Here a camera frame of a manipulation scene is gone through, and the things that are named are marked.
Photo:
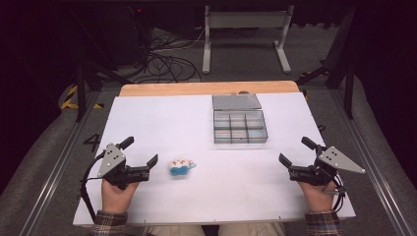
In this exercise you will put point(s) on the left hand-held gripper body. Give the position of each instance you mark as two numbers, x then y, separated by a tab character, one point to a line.
111	162

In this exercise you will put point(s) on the person's right hand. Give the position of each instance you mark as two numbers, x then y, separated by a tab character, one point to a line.
316	198

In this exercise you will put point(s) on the grey metal stand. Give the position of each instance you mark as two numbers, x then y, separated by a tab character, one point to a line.
246	19

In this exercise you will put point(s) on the person's left hand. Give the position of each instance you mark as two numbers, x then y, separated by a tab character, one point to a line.
116	198

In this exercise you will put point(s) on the clear plastic compartment box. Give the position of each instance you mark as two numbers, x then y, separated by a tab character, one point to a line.
238	126

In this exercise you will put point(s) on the person's leg beige trousers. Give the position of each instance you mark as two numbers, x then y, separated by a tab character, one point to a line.
177	230
252	229

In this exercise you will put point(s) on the yellow and black floor tape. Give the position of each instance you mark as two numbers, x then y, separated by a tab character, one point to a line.
72	98

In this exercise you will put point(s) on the person's right leg beige trousers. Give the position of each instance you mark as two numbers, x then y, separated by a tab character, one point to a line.
252	229

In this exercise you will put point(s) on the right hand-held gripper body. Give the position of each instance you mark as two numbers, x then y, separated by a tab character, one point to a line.
341	161

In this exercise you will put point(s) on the small white and blue toy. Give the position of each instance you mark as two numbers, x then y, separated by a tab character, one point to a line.
181	166

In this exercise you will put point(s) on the white table board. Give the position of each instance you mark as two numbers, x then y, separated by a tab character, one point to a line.
183	131

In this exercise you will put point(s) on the black metal stand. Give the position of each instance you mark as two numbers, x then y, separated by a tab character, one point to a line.
81	85
348	82

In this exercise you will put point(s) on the metal floor rail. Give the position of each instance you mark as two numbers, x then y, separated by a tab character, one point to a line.
55	170
373	164

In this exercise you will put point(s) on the person's left leg beige trousers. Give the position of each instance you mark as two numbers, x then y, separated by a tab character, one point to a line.
177	230

